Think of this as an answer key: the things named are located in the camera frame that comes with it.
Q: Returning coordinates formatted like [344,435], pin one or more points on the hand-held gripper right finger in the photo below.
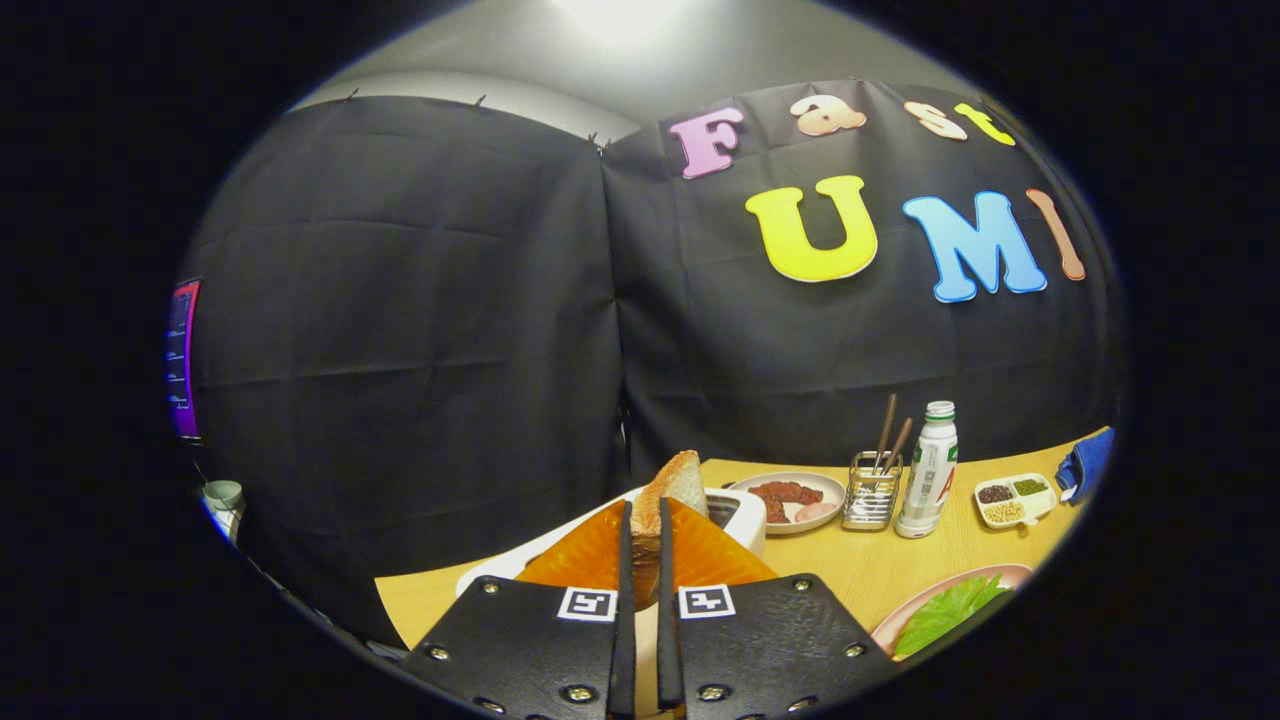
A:
[664,640]

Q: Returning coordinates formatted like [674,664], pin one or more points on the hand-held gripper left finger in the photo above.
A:
[625,640]

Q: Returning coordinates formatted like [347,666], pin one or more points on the toasted bread slice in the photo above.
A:
[675,488]

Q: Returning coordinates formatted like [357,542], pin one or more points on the white toaster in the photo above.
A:
[745,520]

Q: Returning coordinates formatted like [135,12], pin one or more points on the red-brown meat slice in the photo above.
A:
[785,495]

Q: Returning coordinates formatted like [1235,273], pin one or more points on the pink ham slice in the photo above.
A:
[817,512]

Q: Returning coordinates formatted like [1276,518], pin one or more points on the round plate with meat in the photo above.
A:
[835,490]

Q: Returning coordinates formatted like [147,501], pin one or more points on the pink plate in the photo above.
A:
[905,615]

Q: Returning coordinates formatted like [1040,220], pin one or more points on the green lettuce leaf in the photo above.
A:
[950,610]

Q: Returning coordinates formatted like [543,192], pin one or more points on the brown chopstick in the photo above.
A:
[885,430]
[899,443]

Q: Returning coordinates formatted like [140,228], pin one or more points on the white drink bottle green cap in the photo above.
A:
[925,480]

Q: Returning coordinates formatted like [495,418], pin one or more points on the black backdrop cloth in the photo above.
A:
[400,350]

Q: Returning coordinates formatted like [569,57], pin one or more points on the white divided seasoning dish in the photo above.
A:
[1035,505]

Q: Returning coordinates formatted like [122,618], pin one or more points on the small pale container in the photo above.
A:
[224,500]

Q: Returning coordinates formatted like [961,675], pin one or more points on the blue cloth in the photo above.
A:
[1088,465]

